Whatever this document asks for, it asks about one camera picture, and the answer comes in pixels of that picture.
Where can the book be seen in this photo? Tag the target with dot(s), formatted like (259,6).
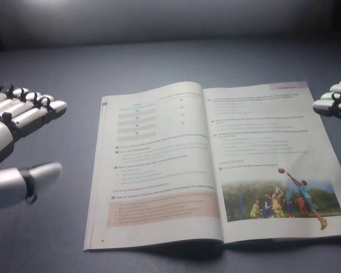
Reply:
(187,170)

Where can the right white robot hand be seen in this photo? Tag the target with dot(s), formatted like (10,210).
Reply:
(336,103)

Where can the white backdrop sheet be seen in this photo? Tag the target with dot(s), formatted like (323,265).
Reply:
(170,20)

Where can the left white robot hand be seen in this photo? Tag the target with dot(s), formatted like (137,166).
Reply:
(0,133)

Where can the grey table cloth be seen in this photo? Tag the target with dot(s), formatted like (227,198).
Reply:
(164,71)

